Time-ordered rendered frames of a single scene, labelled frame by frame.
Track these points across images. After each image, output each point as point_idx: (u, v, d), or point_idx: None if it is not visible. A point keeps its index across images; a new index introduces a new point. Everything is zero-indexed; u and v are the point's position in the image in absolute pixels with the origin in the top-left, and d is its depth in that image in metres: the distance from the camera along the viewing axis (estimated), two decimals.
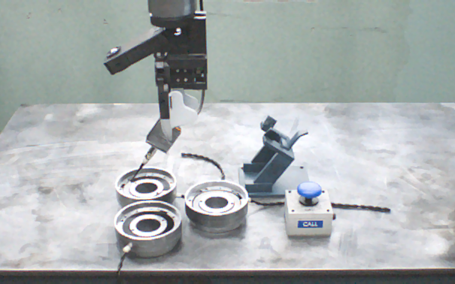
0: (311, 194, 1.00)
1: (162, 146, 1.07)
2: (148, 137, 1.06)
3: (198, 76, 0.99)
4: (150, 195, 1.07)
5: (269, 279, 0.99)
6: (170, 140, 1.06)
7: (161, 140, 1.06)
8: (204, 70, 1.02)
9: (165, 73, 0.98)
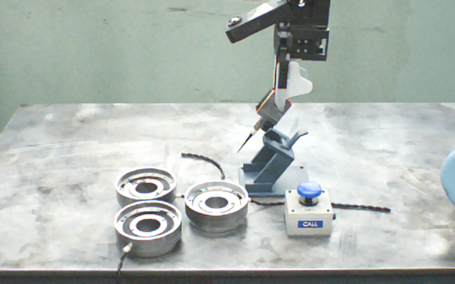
0: (311, 194, 1.00)
1: (273, 118, 1.09)
2: (259, 107, 1.09)
3: (317, 47, 1.02)
4: (150, 195, 1.07)
5: (269, 279, 0.99)
6: (280, 112, 1.08)
7: (272, 111, 1.08)
8: (320, 42, 1.05)
9: (287, 43, 1.00)
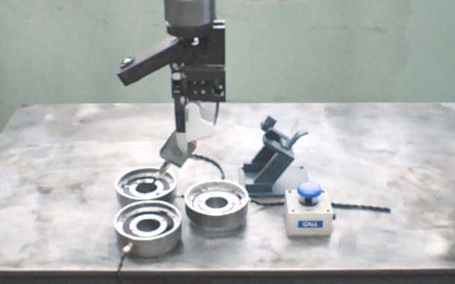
0: (311, 194, 1.00)
1: (177, 161, 1.02)
2: (162, 151, 1.02)
3: (216, 88, 0.95)
4: (150, 195, 1.07)
5: (269, 279, 0.99)
6: (185, 155, 1.01)
7: (175, 154, 1.01)
8: (222, 81, 0.98)
9: (181, 85, 0.93)
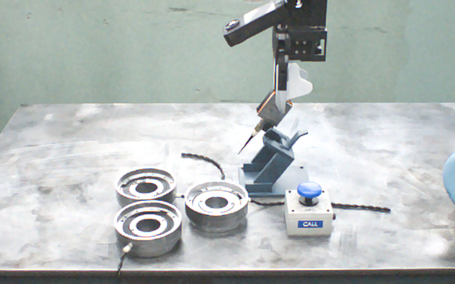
0: (311, 194, 1.00)
1: (274, 119, 1.09)
2: (259, 109, 1.09)
3: (316, 48, 1.02)
4: (150, 195, 1.07)
5: (269, 279, 0.99)
6: (281, 113, 1.08)
7: (272, 113, 1.08)
8: (319, 43, 1.05)
9: (286, 44, 1.00)
